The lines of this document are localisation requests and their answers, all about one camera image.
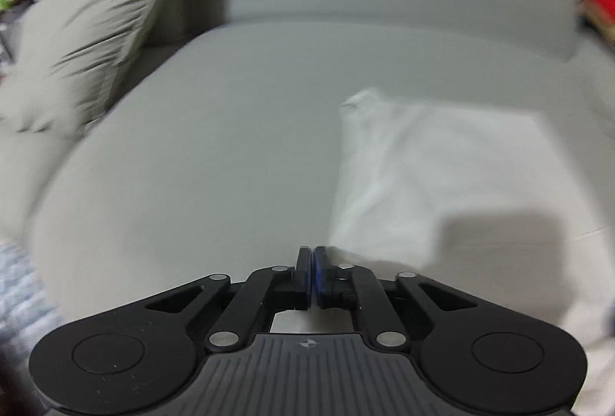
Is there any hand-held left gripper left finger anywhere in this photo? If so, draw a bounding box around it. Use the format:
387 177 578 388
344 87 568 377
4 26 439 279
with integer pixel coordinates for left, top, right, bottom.
144 245 313 353

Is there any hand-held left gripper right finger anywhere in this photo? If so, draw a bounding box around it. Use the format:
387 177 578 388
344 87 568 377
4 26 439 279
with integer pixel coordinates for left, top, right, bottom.
313 246 477 353

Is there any white shirt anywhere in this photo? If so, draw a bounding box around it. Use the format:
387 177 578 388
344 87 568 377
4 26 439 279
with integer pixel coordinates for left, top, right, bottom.
327 89 615 416

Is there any grey sofa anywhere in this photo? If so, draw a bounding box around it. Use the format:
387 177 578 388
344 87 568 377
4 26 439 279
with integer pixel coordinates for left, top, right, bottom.
0 0 615 416

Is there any patterned rug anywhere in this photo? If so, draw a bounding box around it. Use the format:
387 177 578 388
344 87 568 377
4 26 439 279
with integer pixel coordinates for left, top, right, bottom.
0 238 63 350

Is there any small grey throw pillow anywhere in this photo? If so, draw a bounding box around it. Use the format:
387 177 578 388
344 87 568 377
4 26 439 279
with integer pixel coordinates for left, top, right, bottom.
0 0 191 139

